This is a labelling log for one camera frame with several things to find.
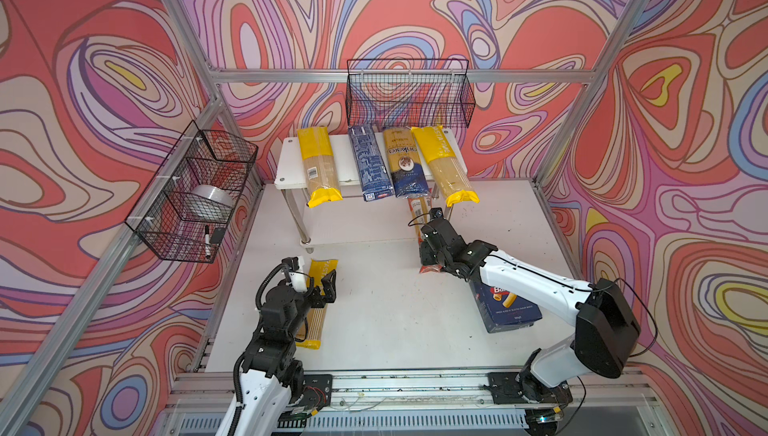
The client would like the red spaghetti bag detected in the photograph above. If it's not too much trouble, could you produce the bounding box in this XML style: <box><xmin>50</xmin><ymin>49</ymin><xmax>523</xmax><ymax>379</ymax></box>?
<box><xmin>408</xmin><ymin>196</ymin><xmax>441</xmax><ymax>273</ymax></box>

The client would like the dark blue spaghetti bag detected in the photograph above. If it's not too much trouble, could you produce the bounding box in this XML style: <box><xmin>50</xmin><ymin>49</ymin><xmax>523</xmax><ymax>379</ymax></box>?
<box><xmin>383</xmin><ymin>127</ymin><xmax>429</xmax><ymax>198</ymax></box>

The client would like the blue spaghetti box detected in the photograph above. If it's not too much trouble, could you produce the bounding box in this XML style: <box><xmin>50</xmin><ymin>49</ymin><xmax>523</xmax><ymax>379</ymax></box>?
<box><xmin>348</xmin><ymin>125</ymin><xmax>394</xmax><ymax>202</ymax></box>

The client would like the yellow spaghetti bag long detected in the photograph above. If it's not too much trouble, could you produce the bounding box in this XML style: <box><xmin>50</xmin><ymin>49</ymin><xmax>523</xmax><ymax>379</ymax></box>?
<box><xmin>297</xmin><ymin>127</ymin><xmax>343</xmax><ymax>208</ymax></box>

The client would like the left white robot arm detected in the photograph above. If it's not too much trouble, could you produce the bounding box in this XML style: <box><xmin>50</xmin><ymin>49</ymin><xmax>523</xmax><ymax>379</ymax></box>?
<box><xmin>217</xmin><ymin>262</ymin><xmax>337</xmax><ymax>435</ymax></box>

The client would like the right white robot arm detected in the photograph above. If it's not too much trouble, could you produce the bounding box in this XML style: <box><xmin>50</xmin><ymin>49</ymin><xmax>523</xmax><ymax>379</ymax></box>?
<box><xmin>420</xmin><ymin>215</ymin><xmax>641</xmax><ymax>401</ymax></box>

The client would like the blue Barilla pasta box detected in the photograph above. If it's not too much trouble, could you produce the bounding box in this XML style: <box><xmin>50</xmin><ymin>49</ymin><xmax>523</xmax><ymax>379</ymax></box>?
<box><xmin>469</xmin><ymin>281</ymin><xmax>543</xmax><ymax>334</ymax></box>

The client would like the white shelf with metal legs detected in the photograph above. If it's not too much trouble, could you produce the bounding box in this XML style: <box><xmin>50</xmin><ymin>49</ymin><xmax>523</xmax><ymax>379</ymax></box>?
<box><xmin>273</xmin><ymin>128</ymin><xmax>469</xmax><ymax>246</ymax></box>

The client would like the black marker pen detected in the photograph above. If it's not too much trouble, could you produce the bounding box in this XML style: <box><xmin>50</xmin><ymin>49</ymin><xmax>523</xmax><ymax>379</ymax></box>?
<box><xmin>204</xmin><ymin>225</ymin><xmax>212</xmax><ymax>260</ymax></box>

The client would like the silver tape roll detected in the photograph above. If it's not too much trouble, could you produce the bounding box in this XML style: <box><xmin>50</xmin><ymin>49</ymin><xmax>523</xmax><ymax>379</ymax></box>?
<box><xmin>192</xmin><ymin>184</ymin><xmax>235</xmax><ymax>207</ymax></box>

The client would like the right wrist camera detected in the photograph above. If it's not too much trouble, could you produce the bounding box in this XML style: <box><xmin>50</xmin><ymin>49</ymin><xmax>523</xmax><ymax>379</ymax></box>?
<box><xmin>429</xmin><ymin>207</ymin><xmax>444</xmax><ymax>221</ymax></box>

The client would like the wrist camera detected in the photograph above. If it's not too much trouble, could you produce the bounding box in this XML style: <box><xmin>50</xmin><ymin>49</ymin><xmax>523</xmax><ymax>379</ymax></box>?
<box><xmin>429</xmin><ymin>207</ymin><xmax>444</xmax><ymax>221</ymax></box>
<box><xmin>281</xmin><ymin>256</ymin><xmax>309</xmax><ymax>293</ymax></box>

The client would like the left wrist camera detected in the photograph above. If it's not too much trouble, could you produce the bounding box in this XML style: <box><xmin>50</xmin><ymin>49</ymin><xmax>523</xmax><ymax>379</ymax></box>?
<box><xmin>281</xmin><ymin>256</ymin><xmax>309</xmax><ymax>293</ymax></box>

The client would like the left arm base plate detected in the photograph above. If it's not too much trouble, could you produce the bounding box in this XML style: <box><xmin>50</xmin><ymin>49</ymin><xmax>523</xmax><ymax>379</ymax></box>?
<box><xmin>287</xmin><ymin>373</ymin><xmax>333</xmax><ymax>412</ymax></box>

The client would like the black wire basket left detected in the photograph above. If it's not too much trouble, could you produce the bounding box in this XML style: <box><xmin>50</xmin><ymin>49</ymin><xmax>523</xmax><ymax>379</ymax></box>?
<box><xmin>125</xmin><ymin>122</ymin><xmax>258</xmax><ymax>263</ymax></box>

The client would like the black wire basket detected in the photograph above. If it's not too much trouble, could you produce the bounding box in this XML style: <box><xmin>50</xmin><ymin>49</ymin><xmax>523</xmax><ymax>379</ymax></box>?
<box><xmin>125</xmin><ymin>122</ymin><xmax>258</xmax><ymax>263</ymax></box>
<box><xmin>345</xmin><ymin>56</ymin><xmax>476</xmax><ymax>130</ymax></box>

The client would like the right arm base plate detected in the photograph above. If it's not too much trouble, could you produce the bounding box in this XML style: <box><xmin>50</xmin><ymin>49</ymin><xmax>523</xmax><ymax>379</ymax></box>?
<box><xmin>484</xmin><ymin>372</ymin><xmax>573</xmax><ymax>407</ymax></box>

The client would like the black wire basket back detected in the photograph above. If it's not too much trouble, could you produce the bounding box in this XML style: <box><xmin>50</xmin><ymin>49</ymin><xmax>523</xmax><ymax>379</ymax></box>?
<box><xmin>345</xmin><ymin>56</ymin><xmax>476</xmax><ymax>130</ymax></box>

